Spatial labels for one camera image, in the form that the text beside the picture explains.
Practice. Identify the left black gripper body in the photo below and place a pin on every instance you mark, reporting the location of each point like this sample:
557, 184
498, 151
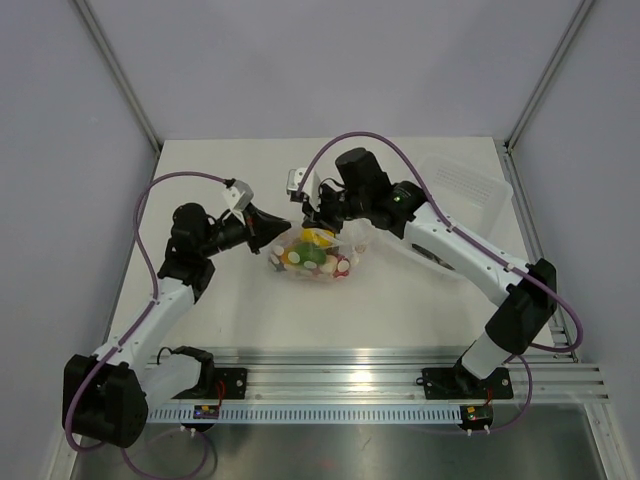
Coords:
225, 233

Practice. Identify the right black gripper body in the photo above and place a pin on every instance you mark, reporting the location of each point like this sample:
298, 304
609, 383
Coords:
350, 204

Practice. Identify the yellow lemon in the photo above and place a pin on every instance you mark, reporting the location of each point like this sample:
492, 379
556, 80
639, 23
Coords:
319, 237

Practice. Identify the clear dotted zip bag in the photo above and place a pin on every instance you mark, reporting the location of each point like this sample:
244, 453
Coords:
341, 258

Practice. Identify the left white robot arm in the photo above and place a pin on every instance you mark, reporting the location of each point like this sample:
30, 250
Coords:
108, 395

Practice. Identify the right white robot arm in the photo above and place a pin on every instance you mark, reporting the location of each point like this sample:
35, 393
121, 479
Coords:
523, 293

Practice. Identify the grey toy fish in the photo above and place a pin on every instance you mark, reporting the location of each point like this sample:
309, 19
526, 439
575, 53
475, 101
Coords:
431, 257

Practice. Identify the white plastic basket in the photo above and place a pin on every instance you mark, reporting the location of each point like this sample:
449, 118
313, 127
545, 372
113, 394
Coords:
481, 201

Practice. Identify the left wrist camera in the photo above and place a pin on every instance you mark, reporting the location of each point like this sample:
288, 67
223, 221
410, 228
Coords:
237, 195

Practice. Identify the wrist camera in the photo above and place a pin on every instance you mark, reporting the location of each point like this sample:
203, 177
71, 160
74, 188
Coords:
302, 187
237, 195

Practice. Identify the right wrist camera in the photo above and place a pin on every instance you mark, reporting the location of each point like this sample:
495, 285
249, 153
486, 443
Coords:
302, 187

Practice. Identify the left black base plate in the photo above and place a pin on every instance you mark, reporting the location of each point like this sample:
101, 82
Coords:
228, 383

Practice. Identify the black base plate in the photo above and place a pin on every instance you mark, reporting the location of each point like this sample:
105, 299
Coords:
228, 383
449, 383

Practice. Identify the aluminium mounting rail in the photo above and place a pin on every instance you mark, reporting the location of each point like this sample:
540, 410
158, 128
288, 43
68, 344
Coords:
388, 375

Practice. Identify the left aluminium frame post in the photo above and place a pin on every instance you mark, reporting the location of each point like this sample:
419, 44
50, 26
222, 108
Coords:
106, 52

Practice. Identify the aluminium frame post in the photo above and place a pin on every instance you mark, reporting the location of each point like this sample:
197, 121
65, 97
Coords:
551, 69
106, 52

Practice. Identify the white slotted cable duct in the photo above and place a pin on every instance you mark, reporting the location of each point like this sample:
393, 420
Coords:
306, 414

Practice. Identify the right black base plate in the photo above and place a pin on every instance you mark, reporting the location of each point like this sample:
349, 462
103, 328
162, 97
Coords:
449, 383

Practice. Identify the right aluminium frame post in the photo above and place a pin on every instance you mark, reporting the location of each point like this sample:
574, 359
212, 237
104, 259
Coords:
551, 69

